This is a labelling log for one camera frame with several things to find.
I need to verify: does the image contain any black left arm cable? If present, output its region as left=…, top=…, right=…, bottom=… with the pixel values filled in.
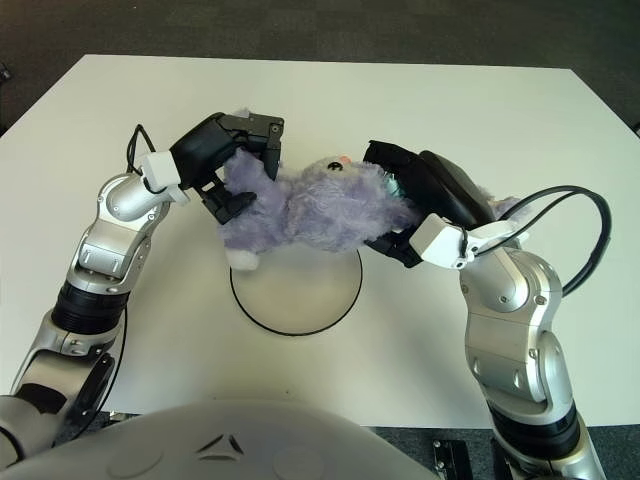
left=69, top=123, right=161, bottom=436

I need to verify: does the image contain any grey robot torso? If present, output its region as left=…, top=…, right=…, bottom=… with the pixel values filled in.
left=0, top=399, right=441, bottom=480

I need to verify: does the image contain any purple plush doll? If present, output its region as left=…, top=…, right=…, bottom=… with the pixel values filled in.
left=217, top=107, right=521, bottom=271

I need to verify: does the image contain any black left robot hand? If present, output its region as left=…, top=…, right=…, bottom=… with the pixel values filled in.
left=138, top=112, right=286, bottom=226

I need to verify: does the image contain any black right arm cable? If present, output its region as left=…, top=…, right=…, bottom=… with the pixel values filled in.
left=477, top=185, right=614, bottom=297

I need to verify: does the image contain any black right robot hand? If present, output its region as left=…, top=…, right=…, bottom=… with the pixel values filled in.
left=362, top=139, right=526, bottom=271

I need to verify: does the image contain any white plate with black rim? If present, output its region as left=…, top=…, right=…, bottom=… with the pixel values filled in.
left=229, top=244, right=364, bottom=337

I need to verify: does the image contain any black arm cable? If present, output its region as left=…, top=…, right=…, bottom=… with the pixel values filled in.
left=69, top=123, right=161, bottom=436
left=477, top=185, right=614, bottom=297

